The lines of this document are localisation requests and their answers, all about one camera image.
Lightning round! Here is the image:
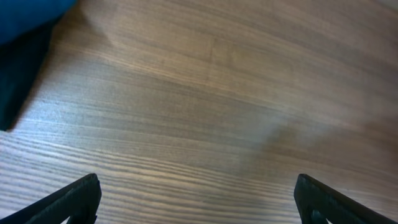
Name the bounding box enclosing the black folded shirt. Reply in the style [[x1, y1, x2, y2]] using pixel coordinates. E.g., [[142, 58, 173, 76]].
[[1, 17, 60, 131]]

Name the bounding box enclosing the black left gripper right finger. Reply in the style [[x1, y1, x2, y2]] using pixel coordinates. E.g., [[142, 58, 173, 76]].
[[294, 174, 397, 224]]

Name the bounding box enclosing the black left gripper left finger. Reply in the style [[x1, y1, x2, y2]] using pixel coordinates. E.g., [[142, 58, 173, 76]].
[[1, 174, 102, 224]]

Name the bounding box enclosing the blue folded shirt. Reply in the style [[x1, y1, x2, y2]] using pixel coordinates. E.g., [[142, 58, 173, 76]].
[[1, 0, 76, 44]]

